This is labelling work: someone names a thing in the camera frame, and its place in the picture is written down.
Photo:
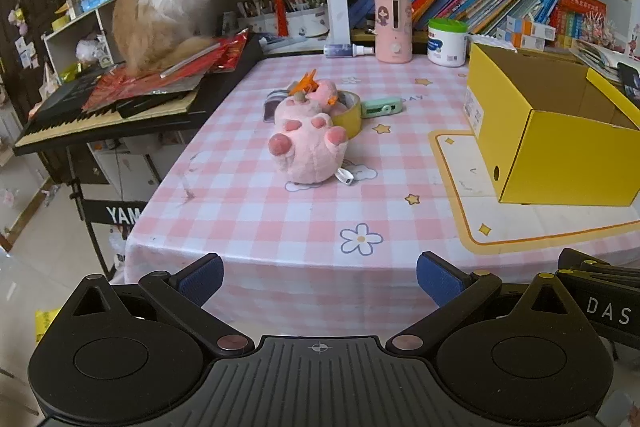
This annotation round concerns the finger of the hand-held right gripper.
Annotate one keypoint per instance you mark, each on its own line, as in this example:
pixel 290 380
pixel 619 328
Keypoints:
pixel 600 268

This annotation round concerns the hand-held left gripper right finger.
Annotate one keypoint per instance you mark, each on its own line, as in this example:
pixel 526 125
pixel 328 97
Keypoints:
pixel 440 279

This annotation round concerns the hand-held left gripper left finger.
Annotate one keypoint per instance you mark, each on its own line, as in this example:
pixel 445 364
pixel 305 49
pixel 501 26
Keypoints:
pixel 202 279

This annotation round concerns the yellow cardboard box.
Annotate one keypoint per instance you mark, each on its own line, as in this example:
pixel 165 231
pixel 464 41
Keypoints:
pixel 560 157

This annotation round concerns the pink plush toy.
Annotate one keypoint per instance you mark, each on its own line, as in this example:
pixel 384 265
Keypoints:
pixel 310 147

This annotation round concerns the mint green clip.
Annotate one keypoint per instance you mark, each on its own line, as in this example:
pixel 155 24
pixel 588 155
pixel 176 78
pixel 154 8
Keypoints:
pixel 382 108

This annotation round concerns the yellow packing tape roll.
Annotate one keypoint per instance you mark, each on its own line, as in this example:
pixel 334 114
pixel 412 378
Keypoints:
pixel 347 122

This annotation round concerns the orange hair claw clip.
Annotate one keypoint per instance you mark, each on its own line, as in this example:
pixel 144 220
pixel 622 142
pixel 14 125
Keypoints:
pixel 306 83

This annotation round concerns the white yellow-bordered desk mat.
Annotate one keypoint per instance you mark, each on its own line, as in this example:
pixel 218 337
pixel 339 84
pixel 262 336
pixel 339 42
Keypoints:
pixel 500 227

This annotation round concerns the black keyboard stand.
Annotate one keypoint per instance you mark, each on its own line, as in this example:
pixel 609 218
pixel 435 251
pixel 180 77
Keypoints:
pixel 97 212

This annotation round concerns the yellow packet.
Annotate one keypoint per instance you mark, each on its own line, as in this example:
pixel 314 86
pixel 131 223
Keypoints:
pixel 47 327

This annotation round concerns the black smartphone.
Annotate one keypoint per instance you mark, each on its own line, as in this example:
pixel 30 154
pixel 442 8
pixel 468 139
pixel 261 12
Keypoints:
pixel 630 79

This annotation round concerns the stack of paper booklets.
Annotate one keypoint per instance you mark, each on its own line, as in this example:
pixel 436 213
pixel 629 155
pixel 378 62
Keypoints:
pixel 597 59

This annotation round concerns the stack of red paper packs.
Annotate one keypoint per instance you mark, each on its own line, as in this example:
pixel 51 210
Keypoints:
pixel 200 62

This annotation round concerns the black electronic keyboard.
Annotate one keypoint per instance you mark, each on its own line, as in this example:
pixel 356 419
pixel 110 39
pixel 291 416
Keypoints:
pixel 55 104

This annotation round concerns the white jar green lid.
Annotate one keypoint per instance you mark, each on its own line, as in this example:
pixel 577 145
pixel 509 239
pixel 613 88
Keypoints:
pixel 447 47

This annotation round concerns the orange white medicine box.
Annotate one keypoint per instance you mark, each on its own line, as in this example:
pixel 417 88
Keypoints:
pixel 527 42
pixel 532 28

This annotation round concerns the small spray bottle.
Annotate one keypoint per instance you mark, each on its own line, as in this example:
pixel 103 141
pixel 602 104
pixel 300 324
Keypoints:
pixel 345 50

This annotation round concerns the pink humidifier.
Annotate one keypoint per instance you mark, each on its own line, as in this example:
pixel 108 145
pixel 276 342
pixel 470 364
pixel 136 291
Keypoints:
pixel 392 32

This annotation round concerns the red boxed book set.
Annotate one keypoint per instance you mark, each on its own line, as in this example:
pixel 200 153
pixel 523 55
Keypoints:
pixel 580 7

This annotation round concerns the white brush pot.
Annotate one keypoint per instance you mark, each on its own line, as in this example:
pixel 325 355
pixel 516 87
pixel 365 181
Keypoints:
pixel 257 22
pixel 307 24

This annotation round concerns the white storage shelf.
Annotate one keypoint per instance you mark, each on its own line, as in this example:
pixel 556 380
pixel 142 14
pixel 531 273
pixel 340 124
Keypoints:
pixel 55 52

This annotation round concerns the fluffy orange cat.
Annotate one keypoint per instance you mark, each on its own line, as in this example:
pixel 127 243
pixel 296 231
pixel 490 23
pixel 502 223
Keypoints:
pixel 160 7

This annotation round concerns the red tall bottle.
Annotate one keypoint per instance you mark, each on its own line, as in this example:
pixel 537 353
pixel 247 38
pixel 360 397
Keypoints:
pixel 281 14

